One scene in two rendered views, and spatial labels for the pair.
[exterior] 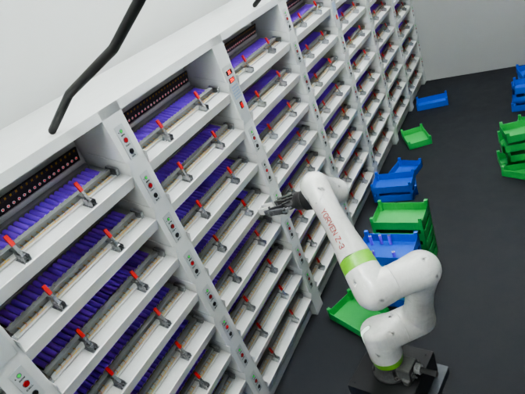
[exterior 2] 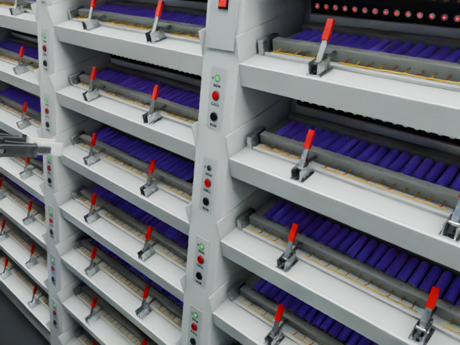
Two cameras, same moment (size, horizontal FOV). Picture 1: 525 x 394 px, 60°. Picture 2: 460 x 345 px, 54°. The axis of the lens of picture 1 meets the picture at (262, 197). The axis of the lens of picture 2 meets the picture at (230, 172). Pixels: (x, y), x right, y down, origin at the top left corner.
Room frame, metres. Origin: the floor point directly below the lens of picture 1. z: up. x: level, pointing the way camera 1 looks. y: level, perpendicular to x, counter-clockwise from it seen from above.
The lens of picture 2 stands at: (2.16, -0.95, 1.35)
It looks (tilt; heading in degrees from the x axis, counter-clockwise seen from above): 20 degrees down; 92
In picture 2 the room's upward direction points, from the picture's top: 6 degrees clockwise
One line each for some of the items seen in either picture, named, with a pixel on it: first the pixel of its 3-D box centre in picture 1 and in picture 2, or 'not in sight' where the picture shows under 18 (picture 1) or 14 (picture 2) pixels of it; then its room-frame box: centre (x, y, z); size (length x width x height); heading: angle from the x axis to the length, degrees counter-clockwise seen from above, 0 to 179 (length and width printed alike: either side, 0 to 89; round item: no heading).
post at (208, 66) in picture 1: (260, 195); (232, 234); (2.15, 0.01, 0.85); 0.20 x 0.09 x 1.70; 52
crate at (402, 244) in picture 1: (387, 247); not in sight; (1.96, -0.53, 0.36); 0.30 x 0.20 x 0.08; 51
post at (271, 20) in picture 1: (308, 134); not in sight; (2.70, -0.42, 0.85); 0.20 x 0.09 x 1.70; 52
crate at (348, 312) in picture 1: (358, 313); not in sight; (1.90, -0.26, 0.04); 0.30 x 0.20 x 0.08; 28
